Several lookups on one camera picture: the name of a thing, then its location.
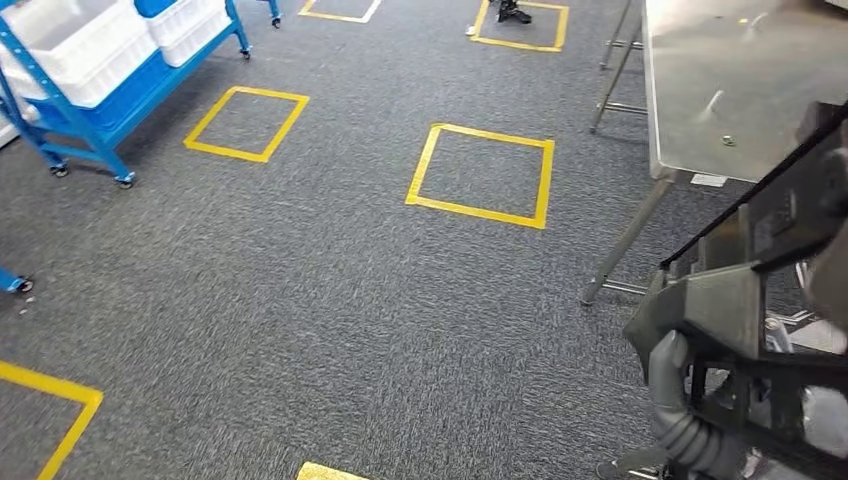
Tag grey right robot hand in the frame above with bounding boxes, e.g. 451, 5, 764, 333
647, 329, 694, 419

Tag black plastic plate frame part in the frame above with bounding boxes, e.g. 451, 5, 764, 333
622, 99, 848, 480

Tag stainless steel workbench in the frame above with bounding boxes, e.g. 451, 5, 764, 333
579, 0, 848, 307

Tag yellow floor tape square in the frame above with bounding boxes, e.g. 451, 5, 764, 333
468, 0, 571, 54
296, 460, 372, 480
0, 360, 105, 480

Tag black feet of standing robot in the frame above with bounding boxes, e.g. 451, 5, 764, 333
490, 0, 533, 25

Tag blue plastic bin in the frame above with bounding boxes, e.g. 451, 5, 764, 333
133, 0, 179, 20

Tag large white plastic bin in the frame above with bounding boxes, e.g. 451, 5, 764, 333
0, 0, 160, 111

